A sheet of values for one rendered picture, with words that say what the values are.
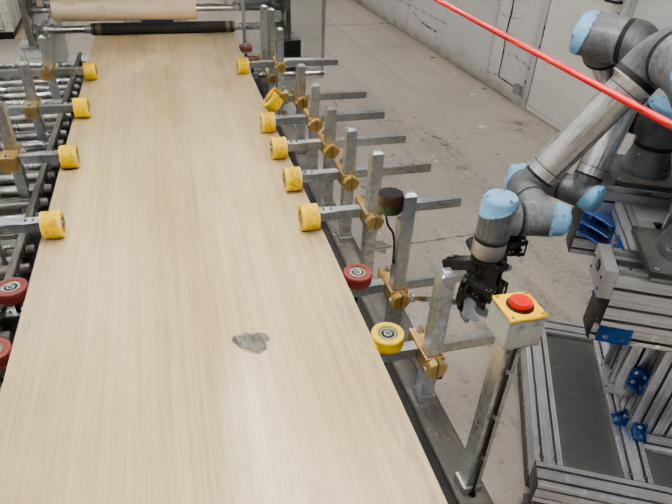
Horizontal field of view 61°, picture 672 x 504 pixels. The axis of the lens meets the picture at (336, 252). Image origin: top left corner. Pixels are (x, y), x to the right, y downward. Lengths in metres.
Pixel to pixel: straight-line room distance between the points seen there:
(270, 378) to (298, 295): 0.29
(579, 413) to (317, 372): 1.28
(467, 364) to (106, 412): 1.76
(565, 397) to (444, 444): 0.99
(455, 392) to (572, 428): 0.51
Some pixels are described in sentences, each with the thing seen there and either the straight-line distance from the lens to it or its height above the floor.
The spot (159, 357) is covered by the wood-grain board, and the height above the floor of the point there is 0.90.
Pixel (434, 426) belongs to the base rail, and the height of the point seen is 0.70.
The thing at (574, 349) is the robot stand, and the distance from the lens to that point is 2.59.
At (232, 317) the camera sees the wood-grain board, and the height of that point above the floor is 0.90.
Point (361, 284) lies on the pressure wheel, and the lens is 1.55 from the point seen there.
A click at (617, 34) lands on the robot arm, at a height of 1.50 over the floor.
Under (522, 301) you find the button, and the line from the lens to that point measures 1.03.
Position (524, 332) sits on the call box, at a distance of 1.03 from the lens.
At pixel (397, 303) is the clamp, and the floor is 0.85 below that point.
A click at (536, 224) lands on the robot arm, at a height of 1.22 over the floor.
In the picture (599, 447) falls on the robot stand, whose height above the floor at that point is 0.21.
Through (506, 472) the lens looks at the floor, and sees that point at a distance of 2.35.
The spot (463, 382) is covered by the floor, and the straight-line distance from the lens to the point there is 2.59.
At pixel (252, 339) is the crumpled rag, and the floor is 0.91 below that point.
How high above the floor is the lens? 1.84
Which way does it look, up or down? 35 degrees down
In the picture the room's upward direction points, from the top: 3 degrees clockwise
